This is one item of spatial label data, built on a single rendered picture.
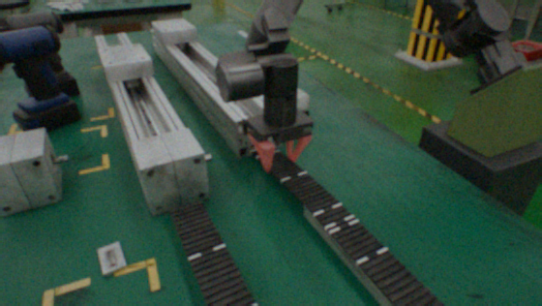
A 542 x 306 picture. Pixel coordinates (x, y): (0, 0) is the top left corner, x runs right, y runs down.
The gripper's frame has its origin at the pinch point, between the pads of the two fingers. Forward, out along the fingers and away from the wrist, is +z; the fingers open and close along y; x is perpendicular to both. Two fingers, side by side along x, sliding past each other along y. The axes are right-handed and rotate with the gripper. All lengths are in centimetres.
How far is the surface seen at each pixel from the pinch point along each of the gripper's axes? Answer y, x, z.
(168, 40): 3, -65, -8
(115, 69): 21.4, -40.5, -9.3
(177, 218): 20.9, 6.5, -1.0
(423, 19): -273, -194, 36
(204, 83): 3.7, -29.0, -6.3
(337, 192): -6.3, 9.7, 2.4
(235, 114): 3.7, -10.8, -6.2
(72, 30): 31, -196, 13
